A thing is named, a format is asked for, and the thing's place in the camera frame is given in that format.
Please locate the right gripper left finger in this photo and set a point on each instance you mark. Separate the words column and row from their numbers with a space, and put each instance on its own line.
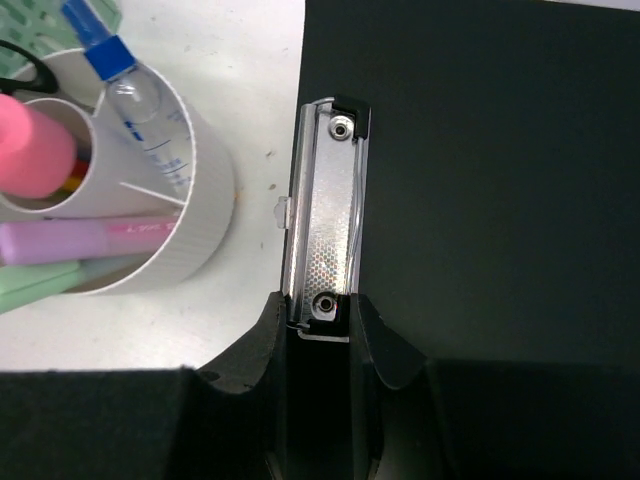
column 214, row 422

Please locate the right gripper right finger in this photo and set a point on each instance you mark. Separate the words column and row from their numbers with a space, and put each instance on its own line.
column 415, row 417

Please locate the purple highlighter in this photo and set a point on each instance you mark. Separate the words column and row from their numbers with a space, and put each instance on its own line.
column 59, row 240

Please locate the black clipboard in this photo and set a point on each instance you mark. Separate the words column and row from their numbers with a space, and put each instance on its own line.
column 502, row 201

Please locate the red pen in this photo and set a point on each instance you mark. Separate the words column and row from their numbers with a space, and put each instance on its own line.
column 81, row 168

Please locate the white round desk organizer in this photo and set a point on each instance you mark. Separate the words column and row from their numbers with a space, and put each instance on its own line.
column 122, row 182

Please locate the green mesh file organizer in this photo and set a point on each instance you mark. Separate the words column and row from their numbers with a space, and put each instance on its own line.
column 38, row 27

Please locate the black handled scissors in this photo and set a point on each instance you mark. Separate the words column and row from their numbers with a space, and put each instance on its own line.
column 44, row 80

